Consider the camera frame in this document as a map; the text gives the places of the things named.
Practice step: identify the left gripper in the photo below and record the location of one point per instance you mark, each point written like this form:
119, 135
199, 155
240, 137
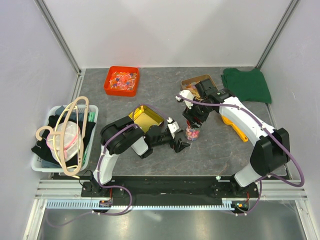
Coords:
180, 145

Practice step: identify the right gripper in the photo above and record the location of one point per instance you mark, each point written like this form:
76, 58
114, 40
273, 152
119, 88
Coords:
192, 113

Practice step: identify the red jar lid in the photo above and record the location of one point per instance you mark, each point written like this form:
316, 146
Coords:
194, 124

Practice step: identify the clear glass jar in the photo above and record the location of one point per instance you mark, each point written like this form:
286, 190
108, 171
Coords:
192, 133

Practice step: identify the yellow plastic scoop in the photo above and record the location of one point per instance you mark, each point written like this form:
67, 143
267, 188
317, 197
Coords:
228, 122

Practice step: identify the star candy tin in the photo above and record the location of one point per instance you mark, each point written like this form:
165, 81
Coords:
145, 117

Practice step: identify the orange candy box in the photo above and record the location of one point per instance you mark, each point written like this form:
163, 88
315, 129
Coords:
122, 81

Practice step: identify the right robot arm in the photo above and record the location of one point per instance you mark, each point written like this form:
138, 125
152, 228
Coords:
270, 145

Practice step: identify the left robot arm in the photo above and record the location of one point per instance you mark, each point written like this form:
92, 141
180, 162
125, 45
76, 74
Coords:
118, 136

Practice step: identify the brown gummy candy box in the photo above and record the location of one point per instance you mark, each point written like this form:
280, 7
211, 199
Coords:
189, 84

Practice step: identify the green folded cloth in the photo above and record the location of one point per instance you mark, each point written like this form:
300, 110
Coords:
247, 85

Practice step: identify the white laundry basket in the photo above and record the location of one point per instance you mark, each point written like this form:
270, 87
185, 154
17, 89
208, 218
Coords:
42, 159

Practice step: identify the beige clothes hanger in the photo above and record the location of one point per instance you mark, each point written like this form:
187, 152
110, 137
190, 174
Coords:
58, 136

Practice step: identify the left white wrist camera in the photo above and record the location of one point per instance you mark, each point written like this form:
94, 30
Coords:
173, 126

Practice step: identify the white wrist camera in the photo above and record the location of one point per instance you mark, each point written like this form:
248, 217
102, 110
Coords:
187, 97
173, 126

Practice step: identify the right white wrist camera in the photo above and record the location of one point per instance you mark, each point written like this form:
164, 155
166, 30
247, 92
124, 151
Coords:
187, 97

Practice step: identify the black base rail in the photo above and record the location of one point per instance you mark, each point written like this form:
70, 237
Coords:
168, 185

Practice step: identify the white cable duct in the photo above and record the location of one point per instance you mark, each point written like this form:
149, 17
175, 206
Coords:
90, 204

